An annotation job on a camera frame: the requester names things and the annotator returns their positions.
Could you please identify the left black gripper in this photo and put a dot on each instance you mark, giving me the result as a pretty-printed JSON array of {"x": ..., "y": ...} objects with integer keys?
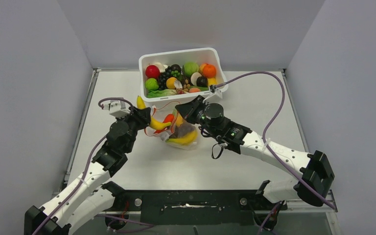
[{"x": 141, "y": 116}]

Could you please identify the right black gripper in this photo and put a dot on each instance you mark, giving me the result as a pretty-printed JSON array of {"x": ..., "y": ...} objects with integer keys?
[{"x": 188, "y": 110}]

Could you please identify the single yellow toy banana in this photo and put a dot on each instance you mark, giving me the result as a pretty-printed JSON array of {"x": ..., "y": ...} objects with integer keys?
[{"x": 154, "y": 124}]

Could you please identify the dark purple toy grapes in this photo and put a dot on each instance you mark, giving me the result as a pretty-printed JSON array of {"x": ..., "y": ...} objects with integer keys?
[{"x": 183, "y": 130}]

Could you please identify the toy carrot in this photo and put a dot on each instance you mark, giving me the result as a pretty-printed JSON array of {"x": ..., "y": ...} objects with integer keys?
[{"x": 169, "y": 118}]

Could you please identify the clear orange-zip bag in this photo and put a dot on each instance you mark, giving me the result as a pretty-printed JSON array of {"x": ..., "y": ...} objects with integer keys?
[{"x": 159, "y": 113}]

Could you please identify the yellow toy banana bunch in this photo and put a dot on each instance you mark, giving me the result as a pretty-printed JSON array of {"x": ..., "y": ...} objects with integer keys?
[{"x": 187, "y": 139}]

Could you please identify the yellow toy bell pepper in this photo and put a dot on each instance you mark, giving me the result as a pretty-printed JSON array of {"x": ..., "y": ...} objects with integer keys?
[{"x": 179, "y": 120}]

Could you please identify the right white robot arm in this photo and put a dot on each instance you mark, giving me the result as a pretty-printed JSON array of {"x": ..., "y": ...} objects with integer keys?
[{"x": 312, "y": 172}]

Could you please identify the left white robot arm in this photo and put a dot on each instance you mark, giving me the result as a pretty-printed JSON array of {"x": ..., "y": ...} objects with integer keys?
[{"x": 92, "y": 191}]

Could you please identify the toy peach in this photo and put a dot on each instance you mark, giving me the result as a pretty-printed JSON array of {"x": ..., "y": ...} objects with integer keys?
[{"x": 194, "y": 90}]

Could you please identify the white toy mushroom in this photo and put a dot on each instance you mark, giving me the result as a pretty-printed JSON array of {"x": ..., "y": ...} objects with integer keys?
[{"x": 178, "y": 85}]

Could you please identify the green toy leaf vegetable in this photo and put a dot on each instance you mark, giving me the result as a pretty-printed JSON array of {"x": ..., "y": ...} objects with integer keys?
[{"x": 161, "y": 93}]

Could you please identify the dark toy eggplant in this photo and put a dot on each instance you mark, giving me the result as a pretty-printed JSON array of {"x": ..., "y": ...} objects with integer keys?
[{"x": 202, "y": 81}]

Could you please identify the yellow toy lemon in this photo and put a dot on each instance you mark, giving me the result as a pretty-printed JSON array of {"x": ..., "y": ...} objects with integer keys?
[{"x": 170, "y": 83}]

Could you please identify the yellow toy fruit slice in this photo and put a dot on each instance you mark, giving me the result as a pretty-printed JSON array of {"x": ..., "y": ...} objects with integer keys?
[{"x": 212, "y": 81}]

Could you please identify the black toy grapes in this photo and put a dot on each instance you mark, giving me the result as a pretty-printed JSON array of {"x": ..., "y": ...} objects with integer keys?
[{"x": 169, "y": 71}]

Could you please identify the green toy cabbage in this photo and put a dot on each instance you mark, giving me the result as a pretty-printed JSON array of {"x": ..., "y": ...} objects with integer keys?
[{"x": 190, "y": 68}]

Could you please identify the orange toy tangerine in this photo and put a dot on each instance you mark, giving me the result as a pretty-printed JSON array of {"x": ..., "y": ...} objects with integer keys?
[{"x": 209, "y": 71}]

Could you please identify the red toy apple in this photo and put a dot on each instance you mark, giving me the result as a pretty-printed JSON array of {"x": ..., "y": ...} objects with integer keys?
[{"x": 152, "y": 71}]

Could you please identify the white toy garlic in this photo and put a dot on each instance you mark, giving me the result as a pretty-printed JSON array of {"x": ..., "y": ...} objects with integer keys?
[{"x": 160, "y": 66}]

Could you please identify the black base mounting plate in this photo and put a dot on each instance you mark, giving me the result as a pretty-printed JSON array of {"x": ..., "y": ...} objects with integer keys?
[{"x": 196, "y": 207}]

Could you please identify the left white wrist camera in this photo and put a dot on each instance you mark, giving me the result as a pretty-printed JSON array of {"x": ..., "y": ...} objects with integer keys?
[{"x": 116, "y": 108}]

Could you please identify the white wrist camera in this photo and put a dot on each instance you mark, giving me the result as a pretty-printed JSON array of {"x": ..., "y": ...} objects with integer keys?
[
  {"x": 214, "y": 97},
  {"x": 116, "y": 108}
]

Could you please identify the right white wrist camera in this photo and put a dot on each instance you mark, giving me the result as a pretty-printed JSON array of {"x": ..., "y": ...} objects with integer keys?
[{"x": 214, "y": 97}]

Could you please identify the aluminium table frame rail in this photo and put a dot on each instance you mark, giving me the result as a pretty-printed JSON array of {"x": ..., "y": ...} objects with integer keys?
[{"x": 84, "y": 107}]

